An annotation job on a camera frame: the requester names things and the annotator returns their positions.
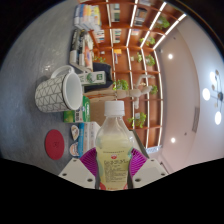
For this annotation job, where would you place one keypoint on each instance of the white and blue box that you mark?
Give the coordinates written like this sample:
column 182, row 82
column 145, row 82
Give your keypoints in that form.
column 87, row 136

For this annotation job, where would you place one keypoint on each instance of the white box with green print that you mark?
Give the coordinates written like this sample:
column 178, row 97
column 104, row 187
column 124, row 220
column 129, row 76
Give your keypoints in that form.
column 93, row 78

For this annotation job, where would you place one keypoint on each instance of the flat round red coaster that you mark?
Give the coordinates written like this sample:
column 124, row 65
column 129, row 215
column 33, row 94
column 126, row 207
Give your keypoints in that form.
column 54, row 144

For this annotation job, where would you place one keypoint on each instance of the clear bottle with yellow drink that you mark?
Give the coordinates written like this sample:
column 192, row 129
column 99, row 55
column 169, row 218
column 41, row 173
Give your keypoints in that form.
column 112, row 146

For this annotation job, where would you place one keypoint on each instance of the green carton box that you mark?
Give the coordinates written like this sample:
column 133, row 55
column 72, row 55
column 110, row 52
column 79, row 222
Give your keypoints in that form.
column 81, row 113

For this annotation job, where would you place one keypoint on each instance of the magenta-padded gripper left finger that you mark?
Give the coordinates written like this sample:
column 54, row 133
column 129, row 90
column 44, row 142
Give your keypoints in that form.
column 76, row 171

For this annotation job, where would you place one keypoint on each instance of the stack of colourful books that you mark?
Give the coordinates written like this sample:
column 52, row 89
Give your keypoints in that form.
column 87, row 16

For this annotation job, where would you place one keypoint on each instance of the globe pendant lamp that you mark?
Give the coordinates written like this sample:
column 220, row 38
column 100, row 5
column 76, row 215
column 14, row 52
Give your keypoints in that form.
column 215, row 96

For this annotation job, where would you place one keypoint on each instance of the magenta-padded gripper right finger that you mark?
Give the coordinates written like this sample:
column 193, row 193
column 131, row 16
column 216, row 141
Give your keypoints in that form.
column 150, row 171

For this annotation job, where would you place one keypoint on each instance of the wooden jointed mannequin figure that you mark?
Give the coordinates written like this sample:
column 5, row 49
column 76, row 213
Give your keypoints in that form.
column 135, row 92

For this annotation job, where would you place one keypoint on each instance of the white mug with triangle pattern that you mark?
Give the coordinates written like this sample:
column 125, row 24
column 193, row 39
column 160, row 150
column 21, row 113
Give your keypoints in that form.
column 55, row 95

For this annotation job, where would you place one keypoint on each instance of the wooden shelf unit with plants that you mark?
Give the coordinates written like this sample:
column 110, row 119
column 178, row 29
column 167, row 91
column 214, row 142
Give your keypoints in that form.
column 133, row 43

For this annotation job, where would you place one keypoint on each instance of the row of upright books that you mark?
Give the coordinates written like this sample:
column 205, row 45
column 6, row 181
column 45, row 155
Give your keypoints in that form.
column 81, row 50

